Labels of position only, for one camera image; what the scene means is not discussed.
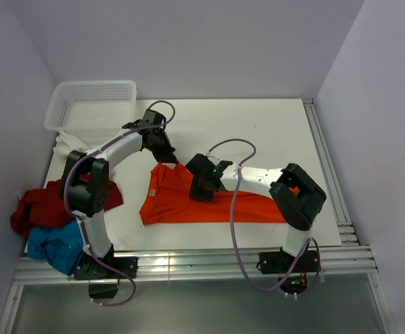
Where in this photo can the orange t shirt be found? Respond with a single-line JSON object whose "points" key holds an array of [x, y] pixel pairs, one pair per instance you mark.
{"points": [[168, 201]]}

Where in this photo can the white plastic mesh basket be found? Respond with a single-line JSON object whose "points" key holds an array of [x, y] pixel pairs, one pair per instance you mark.
{"points": [[91, 105]]}

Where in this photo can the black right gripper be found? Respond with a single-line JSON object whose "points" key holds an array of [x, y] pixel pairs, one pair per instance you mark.
{"points": [[195, 191]]}

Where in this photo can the dark red t shirt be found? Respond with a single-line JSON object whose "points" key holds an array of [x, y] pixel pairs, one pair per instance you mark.
{"points": [[40, 208]]}

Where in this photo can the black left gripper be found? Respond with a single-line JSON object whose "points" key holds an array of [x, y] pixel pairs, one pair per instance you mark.
{"points": [[168, 155]]}

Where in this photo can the aluminium rail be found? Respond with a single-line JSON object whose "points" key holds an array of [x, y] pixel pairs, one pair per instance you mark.
{"points": [[345, 226], [196, 265]]}

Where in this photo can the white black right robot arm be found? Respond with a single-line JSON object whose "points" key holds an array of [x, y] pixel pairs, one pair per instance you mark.
{"points": [[296, 195]]}

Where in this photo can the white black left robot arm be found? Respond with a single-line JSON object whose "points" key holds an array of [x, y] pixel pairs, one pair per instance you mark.
{"points": [[86, 176]]}

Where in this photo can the aluminium right side rail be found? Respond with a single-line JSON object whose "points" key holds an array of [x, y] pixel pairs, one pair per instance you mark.
{"points": [[345, 226]]}

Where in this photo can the white t shirt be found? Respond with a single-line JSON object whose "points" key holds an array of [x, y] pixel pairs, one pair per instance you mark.
{"points": [[66, 143]]}

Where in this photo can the aluminium front rail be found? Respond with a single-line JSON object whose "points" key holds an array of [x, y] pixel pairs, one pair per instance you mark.
{"points": [[196, 265]]}

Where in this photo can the blue t shirt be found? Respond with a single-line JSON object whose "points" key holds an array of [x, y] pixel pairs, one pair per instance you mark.
{"points": [[60, 247]]}

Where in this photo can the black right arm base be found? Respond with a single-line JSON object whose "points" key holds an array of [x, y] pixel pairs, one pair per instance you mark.
{"points": [[278, 262]]}

